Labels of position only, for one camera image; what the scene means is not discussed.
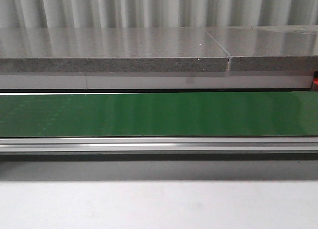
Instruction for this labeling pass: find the grey stone slab left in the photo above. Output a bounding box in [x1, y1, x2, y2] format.
[0, 28, 228, 73]

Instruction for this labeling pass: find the grey stone slab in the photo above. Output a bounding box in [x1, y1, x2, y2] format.
[0, 28, 228, 73]
[206, 25, 318, 73]

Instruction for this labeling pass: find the white panel under slabs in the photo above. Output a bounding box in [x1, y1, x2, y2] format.
[0, 72, 314, 90]

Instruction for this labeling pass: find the green conveyor belt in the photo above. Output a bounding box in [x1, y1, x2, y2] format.
[0, 91, 318, 138]

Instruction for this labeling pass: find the grey stone slab right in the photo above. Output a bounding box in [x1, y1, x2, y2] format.
[206, 25, 318, 73]

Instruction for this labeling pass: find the red object at right edge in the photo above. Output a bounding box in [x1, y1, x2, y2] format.
[311, 71, 318, 91]

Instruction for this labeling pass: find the white corrugated curtain backdrop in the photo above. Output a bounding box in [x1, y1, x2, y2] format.
[0, 0, 318, 28]

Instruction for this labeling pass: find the aluminium conveyor side rail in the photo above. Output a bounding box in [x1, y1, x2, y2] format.
[0, 137, 318, 161]

